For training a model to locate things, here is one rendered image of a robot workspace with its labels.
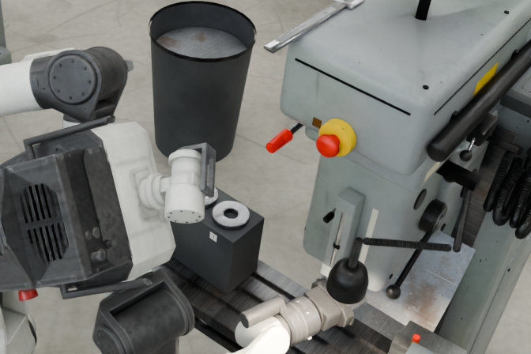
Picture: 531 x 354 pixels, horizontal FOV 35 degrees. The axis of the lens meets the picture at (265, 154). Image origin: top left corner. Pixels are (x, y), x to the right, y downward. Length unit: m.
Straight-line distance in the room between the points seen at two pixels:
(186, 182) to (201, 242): 0.67
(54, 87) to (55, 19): 3.56
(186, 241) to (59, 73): 0.82
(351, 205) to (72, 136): 0.52
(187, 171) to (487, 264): 0.99
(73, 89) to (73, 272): 0.30
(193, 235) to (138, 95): 2.36
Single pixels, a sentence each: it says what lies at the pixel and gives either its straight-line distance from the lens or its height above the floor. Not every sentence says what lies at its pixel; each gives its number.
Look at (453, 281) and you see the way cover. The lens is 2.18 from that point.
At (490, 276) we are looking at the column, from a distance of 2.19.
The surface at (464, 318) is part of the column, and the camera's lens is 2.32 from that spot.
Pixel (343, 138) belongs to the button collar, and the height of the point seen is 1.77.
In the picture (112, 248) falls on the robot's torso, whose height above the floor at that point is 1.59.
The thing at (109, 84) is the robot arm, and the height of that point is 1.74.
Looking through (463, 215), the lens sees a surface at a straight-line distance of 1.54.
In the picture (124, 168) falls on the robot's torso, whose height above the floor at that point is 1.64.
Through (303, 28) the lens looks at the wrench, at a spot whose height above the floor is 1.90.
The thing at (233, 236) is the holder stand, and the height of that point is 1.17.
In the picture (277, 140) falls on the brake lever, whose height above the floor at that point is 1.71.
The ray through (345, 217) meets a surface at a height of 1.51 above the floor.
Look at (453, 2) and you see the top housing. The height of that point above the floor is 1.89.
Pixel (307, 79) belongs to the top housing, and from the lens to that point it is 1.34.
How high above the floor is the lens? 2.58
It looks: 40 degrees down
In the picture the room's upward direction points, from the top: 8 degrees clockwise
